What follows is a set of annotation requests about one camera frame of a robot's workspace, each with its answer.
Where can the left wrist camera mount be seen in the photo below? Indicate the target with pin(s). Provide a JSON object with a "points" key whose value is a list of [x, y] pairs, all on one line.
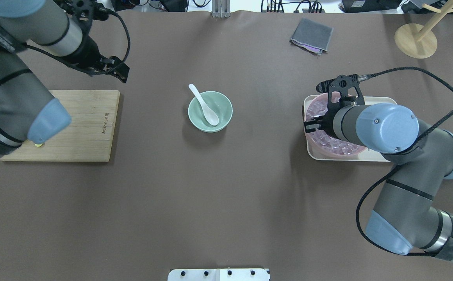
{"points": [[84, 12]]}

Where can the white ceramic spoon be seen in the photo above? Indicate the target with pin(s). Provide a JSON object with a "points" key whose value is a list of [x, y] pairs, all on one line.
{"points": [[210, 116]]}

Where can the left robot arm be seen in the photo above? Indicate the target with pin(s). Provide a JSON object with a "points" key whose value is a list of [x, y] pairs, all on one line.
{"points": [[60, 30]]}

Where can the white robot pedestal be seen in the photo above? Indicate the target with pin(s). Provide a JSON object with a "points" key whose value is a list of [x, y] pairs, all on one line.
{"points": [[224, 274]]}

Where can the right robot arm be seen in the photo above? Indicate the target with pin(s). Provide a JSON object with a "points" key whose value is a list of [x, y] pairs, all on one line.
{"points": [[403, 220]]}

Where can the wooden cutting board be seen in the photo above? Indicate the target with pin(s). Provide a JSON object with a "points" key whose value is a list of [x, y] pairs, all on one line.
{"points": [[89, 136]]}

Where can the aluminium frame post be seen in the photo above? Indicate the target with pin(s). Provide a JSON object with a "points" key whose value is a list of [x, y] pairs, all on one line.
{"points": [[220, 8]]}

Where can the grey folded cloth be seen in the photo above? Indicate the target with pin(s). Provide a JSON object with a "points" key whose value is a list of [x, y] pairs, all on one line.
{"points": [[312, 36]]}

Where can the wooden cup tree stand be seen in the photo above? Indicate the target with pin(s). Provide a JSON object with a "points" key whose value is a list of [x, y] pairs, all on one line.
{"points": [[418, 41]]}

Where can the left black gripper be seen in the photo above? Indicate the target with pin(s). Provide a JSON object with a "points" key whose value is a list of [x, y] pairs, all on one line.
{"points": [[87, 55]]}

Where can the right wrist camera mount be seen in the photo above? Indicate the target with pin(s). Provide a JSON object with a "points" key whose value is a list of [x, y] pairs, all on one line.
{"points": [[342, 91]]}

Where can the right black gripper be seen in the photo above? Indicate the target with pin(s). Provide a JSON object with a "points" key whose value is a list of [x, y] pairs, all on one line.
{"points": [[327, 120]]}

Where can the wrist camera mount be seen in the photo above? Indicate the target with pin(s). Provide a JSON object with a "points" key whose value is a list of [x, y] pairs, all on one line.
{"points": [[84, 12], [342, 91]]}

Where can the pink bowl of ice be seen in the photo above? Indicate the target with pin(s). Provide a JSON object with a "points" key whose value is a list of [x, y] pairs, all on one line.
{"points": [[320, 140]]}

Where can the mint green bowl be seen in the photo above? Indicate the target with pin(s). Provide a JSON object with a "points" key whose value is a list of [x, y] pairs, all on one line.
{"points": [[219, 103]]}

